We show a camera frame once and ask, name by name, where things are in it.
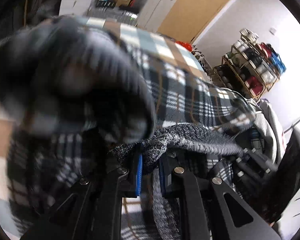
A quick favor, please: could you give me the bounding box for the wall light switch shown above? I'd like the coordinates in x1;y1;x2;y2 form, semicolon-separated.
269;28;276;35

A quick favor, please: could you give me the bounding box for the orange plastic bag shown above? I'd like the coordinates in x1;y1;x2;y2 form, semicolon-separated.
176;41;192;52

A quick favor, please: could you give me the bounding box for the silver aluminium suitcase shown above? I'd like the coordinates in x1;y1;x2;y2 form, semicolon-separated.
83;7;138;26

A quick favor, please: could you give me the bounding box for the checkered bed sheet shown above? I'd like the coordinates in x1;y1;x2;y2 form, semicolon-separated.
0;16;211;230

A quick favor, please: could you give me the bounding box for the wooden door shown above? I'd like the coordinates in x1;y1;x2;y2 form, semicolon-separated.
158;0;229;43

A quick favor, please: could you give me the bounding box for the bamboo shoe rack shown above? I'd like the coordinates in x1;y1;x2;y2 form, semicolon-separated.
213;28;286;102

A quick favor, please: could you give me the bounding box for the grey clothes pile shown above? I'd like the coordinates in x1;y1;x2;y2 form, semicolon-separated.
247;99;286;164

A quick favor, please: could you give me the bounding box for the plaid fleece knit-trim jacket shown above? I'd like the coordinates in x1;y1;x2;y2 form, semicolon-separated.
0;16;255;239

